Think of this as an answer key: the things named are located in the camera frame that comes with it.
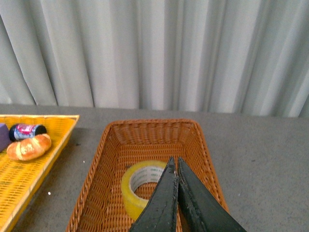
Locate yellow packing tape roll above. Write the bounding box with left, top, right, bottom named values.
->
left=121, top=160, right=166, bottom=220

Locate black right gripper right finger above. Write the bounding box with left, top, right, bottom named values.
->
left=178, top=158, right=245, bottom=232

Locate brown wicker basket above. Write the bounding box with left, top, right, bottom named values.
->
left=67, top=119, right=227, bottom=232

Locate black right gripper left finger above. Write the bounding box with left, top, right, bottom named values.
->
left=129, top=157, right=179, bottom=232

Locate purple foam cube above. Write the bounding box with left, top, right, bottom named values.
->
left=0, top=123, right=11, bottom=152

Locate yellow woven basket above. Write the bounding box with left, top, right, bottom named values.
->
left=0, top=115, right=79, bottom=232

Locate toy croissant bread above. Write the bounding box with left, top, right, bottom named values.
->
left=6, top=133, right=52, bottom=161

